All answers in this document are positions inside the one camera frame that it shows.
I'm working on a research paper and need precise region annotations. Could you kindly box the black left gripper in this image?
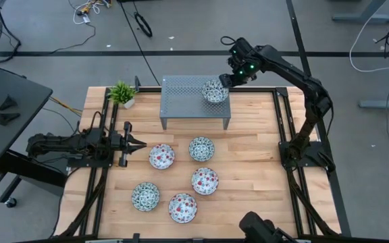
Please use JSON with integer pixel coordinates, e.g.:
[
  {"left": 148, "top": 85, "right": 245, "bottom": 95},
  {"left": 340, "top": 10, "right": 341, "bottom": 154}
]
[{"left": 119, "top": 121, "right": 147, "bottom": 168}]

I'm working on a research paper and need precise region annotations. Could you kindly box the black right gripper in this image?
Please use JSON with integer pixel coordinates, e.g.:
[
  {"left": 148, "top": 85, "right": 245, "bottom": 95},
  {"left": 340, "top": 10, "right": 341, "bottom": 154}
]
[{"left": 218, "top": 55, "right": 260, "bottom": 89}]

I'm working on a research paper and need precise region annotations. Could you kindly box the teal floral mini bowl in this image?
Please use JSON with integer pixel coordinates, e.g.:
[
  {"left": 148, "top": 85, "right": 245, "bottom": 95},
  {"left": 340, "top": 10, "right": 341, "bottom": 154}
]
[
  {"left": 188, "top": 136, "right": 215, "bottom": 163},
  {"left": 131, "top": 182, "right": 161, "bottom": 213},
  {"left": 201, "top": 78, "right": 230, "bottom": 104}
]

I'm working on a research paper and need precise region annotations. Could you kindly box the red floral mini bowl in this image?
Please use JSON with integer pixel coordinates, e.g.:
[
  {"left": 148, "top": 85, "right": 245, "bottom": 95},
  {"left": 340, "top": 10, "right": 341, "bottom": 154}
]
[
  {"left": 148, "top": 143, "right": 176, "bottom": 170},
  {"left": 190, "top": 167, "right": 219, "bottom": 196}
]

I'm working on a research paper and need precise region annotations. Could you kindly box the large red bowl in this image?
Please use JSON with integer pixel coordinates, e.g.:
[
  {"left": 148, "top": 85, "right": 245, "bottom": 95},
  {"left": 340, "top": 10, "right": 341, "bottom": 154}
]
[{"left": 167, "top": 192, "right": 198, "bottom": 224}]

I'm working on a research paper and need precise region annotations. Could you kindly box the small potted green plant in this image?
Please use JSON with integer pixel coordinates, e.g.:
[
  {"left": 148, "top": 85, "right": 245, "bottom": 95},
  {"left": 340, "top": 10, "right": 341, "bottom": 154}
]
[{"left": 107, "top": 80, "right": 137, "bottom": 109}]

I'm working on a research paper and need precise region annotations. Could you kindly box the grey perforated metal shelf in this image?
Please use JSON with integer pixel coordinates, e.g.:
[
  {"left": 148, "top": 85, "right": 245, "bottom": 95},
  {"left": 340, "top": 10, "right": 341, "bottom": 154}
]
[{"left": 159, "top": 74, "right": 232, "bottom": 131}]

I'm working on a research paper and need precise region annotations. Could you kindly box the black desk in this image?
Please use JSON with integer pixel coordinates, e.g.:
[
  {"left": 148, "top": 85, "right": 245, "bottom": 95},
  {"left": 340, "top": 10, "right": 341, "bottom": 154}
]
[{"left": 0, "top": 63, "right": 68, "bottom": 209}]

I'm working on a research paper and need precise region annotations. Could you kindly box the grey desk leg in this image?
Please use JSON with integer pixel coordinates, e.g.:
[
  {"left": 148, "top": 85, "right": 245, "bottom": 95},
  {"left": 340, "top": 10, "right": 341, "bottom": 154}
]
[
  {"left": 359, "top": 90, "right": 389, "bottom": 111},
  {"left": 332, "top": 0, "right": 389, "bottom": 24}
]

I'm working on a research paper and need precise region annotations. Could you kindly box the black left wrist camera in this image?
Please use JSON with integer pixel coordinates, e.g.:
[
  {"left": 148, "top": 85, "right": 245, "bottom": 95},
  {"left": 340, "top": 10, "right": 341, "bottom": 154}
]
[{"left": 109, "top": 130, "right": 124, "bottom": 151}]

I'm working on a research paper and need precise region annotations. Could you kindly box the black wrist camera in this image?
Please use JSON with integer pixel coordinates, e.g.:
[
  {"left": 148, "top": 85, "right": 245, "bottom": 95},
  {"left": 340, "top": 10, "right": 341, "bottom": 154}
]
[
  {"left": 109, "top": 130, "right": 124, "bottom": 151},
  {"left": 228, "top": 36, "right": 251, "bottom": 63}
]

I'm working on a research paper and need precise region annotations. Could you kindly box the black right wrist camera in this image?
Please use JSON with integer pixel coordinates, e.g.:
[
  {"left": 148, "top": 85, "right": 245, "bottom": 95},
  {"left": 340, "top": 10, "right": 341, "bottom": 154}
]
[{"left": 228, "top": 36, "right": 251, "bottom": 63}]

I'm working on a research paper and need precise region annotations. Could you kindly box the black camera cable loop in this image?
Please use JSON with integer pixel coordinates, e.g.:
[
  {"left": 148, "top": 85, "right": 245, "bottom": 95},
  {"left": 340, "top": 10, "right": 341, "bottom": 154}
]
[{"left": 220, "top": 35, "right": 238, "bottom": 47}]

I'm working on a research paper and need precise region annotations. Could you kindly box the black aluminium rig frame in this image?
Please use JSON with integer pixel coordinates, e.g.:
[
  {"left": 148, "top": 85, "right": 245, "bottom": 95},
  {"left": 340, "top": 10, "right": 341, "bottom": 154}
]
[{"left": 51, "top": 76, "right": 353, "bottom": 243}]

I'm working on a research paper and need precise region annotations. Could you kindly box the yellow cable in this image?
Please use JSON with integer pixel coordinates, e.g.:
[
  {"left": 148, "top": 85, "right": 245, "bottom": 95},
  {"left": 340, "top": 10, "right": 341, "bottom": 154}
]
[{"left": 0, "top": 56, "right": 84, "bottom": 117}]

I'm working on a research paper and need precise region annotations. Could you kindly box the black coiled cable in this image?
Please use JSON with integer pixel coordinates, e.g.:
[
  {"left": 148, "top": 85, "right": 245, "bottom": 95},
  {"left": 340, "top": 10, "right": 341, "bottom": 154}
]
[{"left": 134, "top": 12, "right": 154, "bottom": 38}]

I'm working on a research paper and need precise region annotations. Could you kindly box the long white cable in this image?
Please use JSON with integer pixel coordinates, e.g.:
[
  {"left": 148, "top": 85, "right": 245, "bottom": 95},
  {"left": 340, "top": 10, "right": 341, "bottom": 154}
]
[{"left": 348, "top": 0, "right": 389, "bottom": 74}]

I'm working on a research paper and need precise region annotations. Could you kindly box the black triangular bracket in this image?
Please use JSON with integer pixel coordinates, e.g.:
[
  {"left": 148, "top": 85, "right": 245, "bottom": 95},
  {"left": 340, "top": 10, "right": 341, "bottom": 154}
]
[
  {"left": 1, "top": 94, "right": 18, "bottom": 111},
  {"left": 0, "top": 112, "right": 22, "bottom": 127}
]

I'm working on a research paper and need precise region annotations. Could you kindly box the white tangled cable bundle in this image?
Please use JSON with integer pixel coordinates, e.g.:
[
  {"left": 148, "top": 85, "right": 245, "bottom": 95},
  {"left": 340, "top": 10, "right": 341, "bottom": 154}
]
[{"left": 72, "top": 0, "right": 113, "bottom": 26}]

